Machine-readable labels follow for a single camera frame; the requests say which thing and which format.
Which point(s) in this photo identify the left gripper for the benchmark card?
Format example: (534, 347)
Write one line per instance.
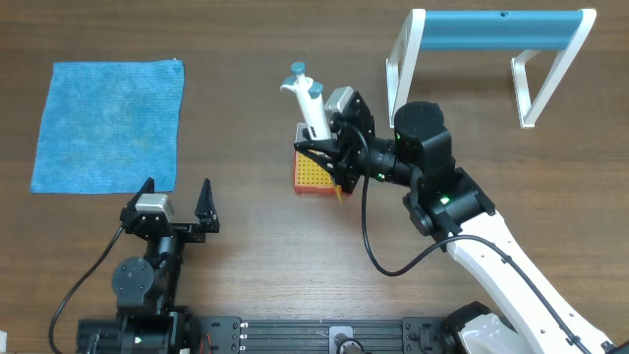
(194, 231)

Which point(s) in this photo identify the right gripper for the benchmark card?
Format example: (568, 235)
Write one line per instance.
(355, 135)

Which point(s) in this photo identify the white pipette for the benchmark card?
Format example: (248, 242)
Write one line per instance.
(312, 105)

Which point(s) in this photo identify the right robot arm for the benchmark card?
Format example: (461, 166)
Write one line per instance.
(491, 255)

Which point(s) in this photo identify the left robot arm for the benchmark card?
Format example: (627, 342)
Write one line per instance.
(147, 280)

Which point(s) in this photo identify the red and yellow tip box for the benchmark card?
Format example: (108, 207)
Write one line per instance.
(308, 174)

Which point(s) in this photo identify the blue cloth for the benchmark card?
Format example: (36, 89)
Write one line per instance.
(105, 128)

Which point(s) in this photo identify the white and blue stand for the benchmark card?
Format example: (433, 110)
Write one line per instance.
(491, 30)

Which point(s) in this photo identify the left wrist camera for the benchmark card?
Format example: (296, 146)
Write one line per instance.
(154, 205)

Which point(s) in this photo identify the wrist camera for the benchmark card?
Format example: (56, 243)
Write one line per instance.
(339, 100)
(154, 205)

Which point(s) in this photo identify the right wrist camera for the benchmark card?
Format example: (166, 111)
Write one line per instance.
(339, 100)

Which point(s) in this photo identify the mounting rail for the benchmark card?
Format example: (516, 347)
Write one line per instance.
(295, 336)

